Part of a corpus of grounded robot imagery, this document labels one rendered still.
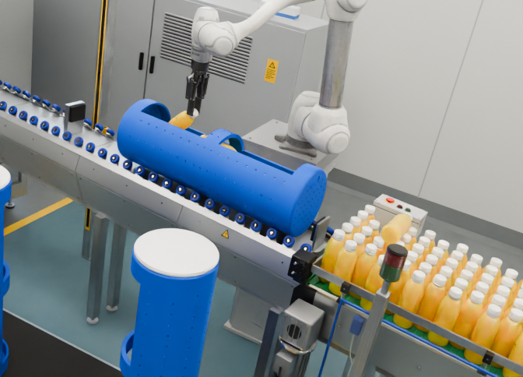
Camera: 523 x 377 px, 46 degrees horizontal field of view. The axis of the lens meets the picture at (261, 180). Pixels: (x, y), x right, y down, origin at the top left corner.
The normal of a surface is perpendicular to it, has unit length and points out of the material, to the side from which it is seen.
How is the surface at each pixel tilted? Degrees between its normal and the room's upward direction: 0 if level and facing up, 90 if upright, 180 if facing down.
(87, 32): 90
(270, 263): 70
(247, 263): 110
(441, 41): 90
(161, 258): 0
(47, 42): 90
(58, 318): 0
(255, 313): 90
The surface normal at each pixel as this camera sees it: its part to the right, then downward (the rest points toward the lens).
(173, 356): 0.31, 0.45
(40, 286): 0.18, -0.89
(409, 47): -0.41, 0.31
